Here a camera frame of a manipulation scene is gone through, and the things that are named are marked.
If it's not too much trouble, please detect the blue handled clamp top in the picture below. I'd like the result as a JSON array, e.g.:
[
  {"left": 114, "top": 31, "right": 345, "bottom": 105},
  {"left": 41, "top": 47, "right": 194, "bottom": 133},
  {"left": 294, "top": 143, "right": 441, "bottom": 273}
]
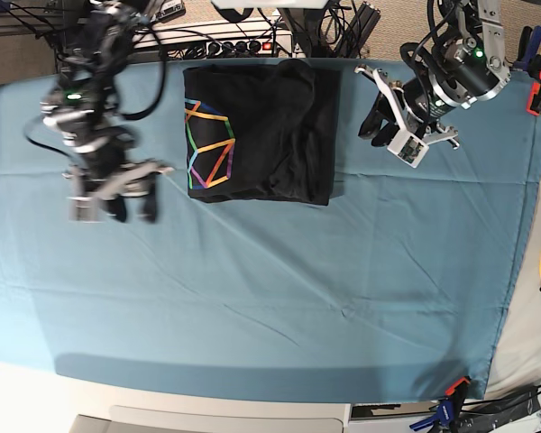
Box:
[{"left": 512, "top": 25, "right": 541, "bottom": 70}]

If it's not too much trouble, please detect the blue orange clamp lower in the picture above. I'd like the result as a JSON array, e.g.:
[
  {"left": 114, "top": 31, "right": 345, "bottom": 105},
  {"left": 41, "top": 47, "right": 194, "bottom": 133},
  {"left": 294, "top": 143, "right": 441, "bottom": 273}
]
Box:
[{"left": 409, "top": 376, "right": 471, "bottom": 432}]

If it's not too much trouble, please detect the dark grey T-shirt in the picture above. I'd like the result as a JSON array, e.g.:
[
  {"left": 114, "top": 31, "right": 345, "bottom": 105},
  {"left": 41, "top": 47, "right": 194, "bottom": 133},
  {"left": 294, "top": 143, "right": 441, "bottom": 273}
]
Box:
[{"left": 183, "top": 60, "right": 341, "bottom": 206}]

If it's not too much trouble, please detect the black bag with cables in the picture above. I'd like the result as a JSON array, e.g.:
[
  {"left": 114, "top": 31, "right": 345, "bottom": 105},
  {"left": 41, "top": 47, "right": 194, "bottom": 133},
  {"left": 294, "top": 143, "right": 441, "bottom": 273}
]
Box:
[{"left": 453, "top": 384, "right": 541, "bottom": 432}]

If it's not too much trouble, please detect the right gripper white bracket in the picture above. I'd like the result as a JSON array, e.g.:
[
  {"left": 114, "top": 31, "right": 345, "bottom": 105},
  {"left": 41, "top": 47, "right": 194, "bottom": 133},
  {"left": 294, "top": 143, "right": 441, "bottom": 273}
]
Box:
[{"left": 63, "top": 159, "right": 174, "bottom": 223}]

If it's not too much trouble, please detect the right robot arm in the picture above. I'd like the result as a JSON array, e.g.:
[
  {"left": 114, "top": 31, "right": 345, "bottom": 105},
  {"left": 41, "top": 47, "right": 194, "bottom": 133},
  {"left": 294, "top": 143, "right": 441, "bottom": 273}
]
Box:
[{"left": 36, "top": 1, "right": 172, "bottom": 224}]

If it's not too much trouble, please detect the white tray bottom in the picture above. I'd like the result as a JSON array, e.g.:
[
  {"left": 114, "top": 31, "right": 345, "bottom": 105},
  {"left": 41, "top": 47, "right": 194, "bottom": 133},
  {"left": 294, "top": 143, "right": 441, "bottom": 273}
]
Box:
[{"left": 69, "top": 406, "right": 345, "bottom": 433}]

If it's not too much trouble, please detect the white power strip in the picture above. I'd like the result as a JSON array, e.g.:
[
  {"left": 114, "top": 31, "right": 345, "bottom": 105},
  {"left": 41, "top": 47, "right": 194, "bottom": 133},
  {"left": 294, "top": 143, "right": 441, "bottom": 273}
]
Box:
[{"left": 157, "top": 28, "right": 294, "bottom": 60}]

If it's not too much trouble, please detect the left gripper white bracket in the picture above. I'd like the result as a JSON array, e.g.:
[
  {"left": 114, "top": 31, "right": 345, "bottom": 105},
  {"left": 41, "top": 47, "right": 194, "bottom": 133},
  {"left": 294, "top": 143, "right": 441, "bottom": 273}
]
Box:
[{"left": 354, "top": 64, "right": 460, "bottom": 168}]

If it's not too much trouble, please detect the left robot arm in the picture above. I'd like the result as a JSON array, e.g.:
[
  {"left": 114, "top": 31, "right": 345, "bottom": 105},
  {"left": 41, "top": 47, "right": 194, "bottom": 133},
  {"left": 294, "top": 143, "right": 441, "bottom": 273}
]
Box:
[{"left": 354, "top": 1, "right": 511, "bottom": 168}]

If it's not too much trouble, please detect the teal table cloth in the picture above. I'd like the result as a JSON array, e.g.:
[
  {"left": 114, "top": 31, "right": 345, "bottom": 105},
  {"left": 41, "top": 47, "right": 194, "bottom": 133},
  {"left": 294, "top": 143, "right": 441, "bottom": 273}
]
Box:
[{"left": 0, "top": 60, "right": 541, "bottom": 403}]

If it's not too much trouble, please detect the orange black clamp upper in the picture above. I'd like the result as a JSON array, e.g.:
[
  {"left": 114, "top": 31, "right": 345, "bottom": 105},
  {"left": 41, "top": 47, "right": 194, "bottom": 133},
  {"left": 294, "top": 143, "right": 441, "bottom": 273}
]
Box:
[{"left": 527, "top": 54, "right": 541, "bottom": 115}]

